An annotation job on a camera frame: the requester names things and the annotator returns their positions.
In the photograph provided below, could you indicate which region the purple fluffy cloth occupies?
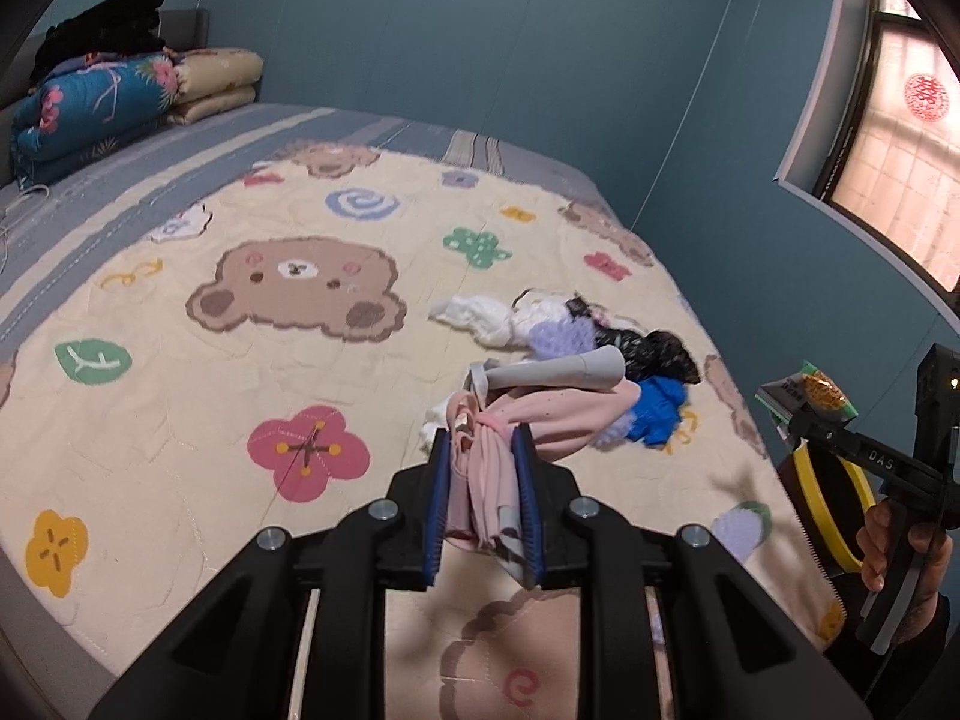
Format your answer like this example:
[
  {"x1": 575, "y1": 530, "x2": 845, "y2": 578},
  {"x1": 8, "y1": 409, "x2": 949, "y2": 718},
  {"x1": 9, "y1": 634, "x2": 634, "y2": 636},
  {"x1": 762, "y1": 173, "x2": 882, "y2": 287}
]
[{"x1": 529, "y1": 315, "x2": 601, "y2": 361}]

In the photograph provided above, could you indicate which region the blue floral folded quilt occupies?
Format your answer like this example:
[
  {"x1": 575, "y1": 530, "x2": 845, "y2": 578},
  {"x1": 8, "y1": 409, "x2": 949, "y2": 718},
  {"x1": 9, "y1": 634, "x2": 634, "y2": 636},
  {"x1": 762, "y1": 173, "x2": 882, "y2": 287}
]
[{"x1": 9, "y1": 51, "x2": 181, "y2": 185}]

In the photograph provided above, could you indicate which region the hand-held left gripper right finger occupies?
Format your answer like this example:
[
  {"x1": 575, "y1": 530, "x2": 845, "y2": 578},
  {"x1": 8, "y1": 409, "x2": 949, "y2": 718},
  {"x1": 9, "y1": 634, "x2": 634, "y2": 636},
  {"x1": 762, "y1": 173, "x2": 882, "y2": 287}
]
[{"x1": 512, "y1": 424, "x2": 875, "y2": 720}]

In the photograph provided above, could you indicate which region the thin wall wire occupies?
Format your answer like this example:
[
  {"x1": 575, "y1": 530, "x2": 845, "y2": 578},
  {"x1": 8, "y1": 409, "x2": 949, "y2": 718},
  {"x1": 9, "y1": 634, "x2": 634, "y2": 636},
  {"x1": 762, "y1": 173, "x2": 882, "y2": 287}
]
[{"x1": 630, "y1": 0, "x2": 751, "y2": 233}]

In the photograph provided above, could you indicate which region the white cable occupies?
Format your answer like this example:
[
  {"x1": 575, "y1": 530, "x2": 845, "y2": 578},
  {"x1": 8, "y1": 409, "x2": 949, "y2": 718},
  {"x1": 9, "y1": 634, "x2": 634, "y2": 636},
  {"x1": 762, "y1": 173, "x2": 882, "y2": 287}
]
[{"x1": 0, "y1": 180, "x2": 50, "y2": 271}]

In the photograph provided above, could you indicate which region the person's right forearm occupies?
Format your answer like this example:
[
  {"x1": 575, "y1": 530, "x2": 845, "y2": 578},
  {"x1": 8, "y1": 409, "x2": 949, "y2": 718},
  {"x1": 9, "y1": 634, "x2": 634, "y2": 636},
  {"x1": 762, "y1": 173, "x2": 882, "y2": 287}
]
[{"x1": 821, "y1": 592, "x2": 960, "y2": 720}]

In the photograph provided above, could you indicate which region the pink cloth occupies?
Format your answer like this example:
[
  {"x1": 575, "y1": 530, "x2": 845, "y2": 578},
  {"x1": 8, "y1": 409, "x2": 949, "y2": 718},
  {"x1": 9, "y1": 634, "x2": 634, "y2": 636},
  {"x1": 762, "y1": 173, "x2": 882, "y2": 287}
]
[{"x1": 446, "y1": 379, "x2": 642, "y2": 590}]

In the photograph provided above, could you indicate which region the black clothes pile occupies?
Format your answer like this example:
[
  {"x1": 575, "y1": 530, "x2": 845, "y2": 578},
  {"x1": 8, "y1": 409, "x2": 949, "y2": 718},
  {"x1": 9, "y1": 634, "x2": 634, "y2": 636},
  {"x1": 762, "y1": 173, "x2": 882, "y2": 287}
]
[{"x1": 31, "y1": 0, "x2": 167, "y2": 83}]

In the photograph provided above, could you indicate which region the bed with grey striped sheet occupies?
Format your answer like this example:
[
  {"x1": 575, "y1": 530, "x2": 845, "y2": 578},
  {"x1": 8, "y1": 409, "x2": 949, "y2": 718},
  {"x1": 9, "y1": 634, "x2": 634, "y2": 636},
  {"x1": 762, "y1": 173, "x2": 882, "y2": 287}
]
[{"x1": 0, "y1": 101, "x2": 781, "y2": 720}]

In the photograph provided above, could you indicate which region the white cloth with black strap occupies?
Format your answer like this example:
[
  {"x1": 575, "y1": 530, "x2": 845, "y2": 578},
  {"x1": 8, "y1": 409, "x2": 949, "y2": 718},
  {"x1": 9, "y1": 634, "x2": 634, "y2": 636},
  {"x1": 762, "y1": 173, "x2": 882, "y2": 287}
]
[{"x1": 514, "y1": 289, "x2": 572, "y2": 325}]

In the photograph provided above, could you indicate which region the person's right hand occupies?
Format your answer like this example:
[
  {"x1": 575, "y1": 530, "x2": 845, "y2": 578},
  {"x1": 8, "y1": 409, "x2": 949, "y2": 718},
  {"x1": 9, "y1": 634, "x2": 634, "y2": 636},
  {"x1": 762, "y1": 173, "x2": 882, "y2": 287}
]
[{"x1": 857, "y1": 499, "x2": 950, "y2": 646}]

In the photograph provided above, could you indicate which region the red window decal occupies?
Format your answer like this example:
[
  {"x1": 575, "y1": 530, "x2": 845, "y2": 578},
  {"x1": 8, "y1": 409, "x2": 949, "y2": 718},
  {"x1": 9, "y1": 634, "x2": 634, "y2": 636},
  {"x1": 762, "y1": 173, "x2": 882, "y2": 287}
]
[{"x1": 904, "y1": 73, "x2": 942, "y2": 117}]

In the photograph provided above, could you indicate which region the black crumpled cloth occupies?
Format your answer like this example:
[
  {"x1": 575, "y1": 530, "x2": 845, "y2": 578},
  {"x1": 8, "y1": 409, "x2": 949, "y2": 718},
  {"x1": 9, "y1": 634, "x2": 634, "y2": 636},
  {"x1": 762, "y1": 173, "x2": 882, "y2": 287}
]
[{"x1": 566, "y1": 296, "x2": 702, "y2": 385}]

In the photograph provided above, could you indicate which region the beige folded quilt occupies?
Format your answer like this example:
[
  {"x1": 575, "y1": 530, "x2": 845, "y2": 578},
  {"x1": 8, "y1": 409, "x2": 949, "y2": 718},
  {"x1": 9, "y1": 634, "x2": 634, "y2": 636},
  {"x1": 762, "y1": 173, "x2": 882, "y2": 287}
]
[{"x1": 166, "y1": 47, "x2": 265, "y2": 126}]

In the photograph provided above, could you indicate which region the yellow-rimmed black bin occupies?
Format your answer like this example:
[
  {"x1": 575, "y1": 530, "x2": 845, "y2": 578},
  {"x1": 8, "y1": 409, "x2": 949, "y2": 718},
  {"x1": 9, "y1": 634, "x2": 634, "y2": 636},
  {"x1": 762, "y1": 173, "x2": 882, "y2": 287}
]
[{"x1": 776, "y1": 439, "x2": 882, "y2": 616}]

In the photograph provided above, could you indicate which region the green snack packet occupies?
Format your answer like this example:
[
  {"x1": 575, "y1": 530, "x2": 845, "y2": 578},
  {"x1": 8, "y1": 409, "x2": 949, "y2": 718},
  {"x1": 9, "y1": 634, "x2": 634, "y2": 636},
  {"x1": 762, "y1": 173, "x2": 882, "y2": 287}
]
[{"x1": 756, "y1": 360, "x2": 858, "y2": 428}]

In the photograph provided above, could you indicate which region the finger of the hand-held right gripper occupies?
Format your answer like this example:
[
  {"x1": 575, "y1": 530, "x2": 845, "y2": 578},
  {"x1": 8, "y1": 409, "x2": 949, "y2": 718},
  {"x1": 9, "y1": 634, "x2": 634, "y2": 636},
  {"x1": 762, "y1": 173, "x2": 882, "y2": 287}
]
[{"x1": 784, "y1": 409, "x2": 946, "y2": 500}]

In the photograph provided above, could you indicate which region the grey sock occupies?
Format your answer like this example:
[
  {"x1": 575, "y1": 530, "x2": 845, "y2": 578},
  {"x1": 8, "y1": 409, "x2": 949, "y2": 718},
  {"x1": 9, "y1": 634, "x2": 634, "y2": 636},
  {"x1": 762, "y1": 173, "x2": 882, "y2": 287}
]
[{"x1": 469, "y1": 345, "x2": 626, "y2": 395}]

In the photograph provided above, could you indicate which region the blue glove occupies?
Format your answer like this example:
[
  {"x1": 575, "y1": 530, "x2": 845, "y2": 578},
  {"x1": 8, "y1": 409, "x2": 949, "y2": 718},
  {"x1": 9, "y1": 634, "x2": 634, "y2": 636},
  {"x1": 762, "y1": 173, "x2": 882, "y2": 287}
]
[{"x1": 626, "y1": 376, "x2": 689, "y2": 445}]

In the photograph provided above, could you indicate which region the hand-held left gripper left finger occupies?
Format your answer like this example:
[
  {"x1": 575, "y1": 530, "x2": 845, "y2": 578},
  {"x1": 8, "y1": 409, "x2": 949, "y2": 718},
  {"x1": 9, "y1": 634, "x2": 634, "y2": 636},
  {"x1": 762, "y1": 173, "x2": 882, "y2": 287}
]
[{"x1": 88, "y1": 429, "x2": 455, "y2": 720}]

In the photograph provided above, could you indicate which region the white tissue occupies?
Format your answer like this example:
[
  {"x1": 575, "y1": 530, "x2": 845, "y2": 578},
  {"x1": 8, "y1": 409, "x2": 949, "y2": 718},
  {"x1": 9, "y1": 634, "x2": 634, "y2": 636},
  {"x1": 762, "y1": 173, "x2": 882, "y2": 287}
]
[{"x1": 429, "y1": 292, "x2": 530, "y2": 350}]

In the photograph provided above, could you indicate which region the bear printed blanket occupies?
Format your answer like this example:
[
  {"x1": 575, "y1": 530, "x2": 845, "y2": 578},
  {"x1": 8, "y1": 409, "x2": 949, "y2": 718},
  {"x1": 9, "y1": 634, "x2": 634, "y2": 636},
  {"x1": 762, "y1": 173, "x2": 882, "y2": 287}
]
[{"x1": 0, "y1": 142, "x2": 848, "y2": 720}]

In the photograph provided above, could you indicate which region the window with dark frame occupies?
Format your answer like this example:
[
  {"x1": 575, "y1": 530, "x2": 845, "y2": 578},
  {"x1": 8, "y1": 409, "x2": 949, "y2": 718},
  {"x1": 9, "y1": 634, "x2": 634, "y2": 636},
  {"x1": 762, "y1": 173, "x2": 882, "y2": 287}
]
[{"x1": 776, "y1": 0, "x2": 960, "y2": 301}]

